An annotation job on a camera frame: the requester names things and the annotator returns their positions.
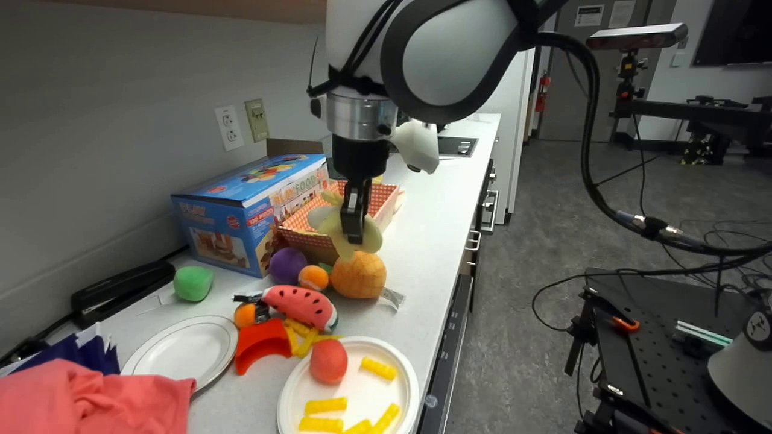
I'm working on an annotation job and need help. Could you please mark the red plush ball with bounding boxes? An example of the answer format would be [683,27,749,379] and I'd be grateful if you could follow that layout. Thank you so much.
[310,339,347,386]

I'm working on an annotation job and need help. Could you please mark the blue toy food box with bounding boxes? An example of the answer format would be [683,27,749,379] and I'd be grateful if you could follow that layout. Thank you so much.
[171,155,328,276]

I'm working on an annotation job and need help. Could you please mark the black perforated cart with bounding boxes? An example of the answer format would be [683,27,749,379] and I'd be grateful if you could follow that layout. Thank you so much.
[565,269,772,434]

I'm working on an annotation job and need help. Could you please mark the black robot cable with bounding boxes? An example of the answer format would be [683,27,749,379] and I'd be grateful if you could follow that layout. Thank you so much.
[528,30,772,259]

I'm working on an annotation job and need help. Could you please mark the checkered orange basket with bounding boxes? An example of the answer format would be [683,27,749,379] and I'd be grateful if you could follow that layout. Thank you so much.
[279,180,400,262]

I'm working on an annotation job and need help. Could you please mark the white wall outlet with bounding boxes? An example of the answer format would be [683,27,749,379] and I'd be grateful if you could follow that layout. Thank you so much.
[215,106,245,152]

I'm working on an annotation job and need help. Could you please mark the orange toy with black clip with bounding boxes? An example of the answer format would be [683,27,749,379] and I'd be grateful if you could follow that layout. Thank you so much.
[235,294,271,328]

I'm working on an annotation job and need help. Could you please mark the orange pineapple plush toy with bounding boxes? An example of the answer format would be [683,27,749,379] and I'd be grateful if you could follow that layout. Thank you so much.
[332,251,386,300]

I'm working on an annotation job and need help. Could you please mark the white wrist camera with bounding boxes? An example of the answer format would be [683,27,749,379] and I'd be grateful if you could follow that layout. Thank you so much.
[391,120,439,174]

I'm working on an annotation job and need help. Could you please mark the green plush ball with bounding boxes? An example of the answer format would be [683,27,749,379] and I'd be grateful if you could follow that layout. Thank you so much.
[175,265,215,304]

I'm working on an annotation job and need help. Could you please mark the yellow-green corn plush toy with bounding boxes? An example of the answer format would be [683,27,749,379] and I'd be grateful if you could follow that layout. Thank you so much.
[306,202,386,258]

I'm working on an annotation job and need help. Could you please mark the purple plush ball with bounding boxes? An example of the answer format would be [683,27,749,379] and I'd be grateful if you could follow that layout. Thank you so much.
[268,246,306,285]

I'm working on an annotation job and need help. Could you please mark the small orange plush ball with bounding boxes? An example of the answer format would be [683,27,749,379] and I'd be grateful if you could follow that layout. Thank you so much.
[298,265,332,291]

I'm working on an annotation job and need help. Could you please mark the white plate with yellow blocks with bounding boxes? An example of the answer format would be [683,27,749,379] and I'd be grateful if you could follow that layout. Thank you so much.
[275,338,422,434]

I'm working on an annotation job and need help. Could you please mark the black stapler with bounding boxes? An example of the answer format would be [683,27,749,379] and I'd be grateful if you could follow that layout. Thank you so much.
[71,259,176,328]

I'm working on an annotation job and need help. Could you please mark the camera on black stand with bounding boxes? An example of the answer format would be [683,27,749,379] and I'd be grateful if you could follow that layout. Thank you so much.
[584,18,772,167]

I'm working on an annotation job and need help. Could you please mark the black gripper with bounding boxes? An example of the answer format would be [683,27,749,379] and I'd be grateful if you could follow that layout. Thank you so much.
[333,136,388,243]

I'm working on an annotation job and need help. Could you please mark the beige wall switch plate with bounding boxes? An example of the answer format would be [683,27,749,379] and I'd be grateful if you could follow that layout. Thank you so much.
[245,98,271,143]

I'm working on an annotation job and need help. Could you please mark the pink red cloth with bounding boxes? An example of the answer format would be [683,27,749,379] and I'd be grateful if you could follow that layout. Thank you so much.
[0,360,197,434]

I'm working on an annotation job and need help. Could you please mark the blue purple cloth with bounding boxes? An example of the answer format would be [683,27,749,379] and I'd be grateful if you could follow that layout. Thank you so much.
[19,334,122,374]

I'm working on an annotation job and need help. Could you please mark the watermelon slice plush toy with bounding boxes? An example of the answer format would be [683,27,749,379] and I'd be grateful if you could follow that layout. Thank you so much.
[262,285,338,333]

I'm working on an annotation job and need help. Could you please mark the red fries holder toy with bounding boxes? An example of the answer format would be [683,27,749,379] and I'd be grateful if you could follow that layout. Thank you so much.
[235,319,292,375]

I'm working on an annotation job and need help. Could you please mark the empty white plate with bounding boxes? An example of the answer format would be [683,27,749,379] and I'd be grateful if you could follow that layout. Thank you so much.
[123,316,240,390]

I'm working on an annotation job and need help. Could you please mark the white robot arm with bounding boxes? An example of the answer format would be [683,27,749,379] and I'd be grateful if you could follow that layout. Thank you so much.
[306,0,568,243]

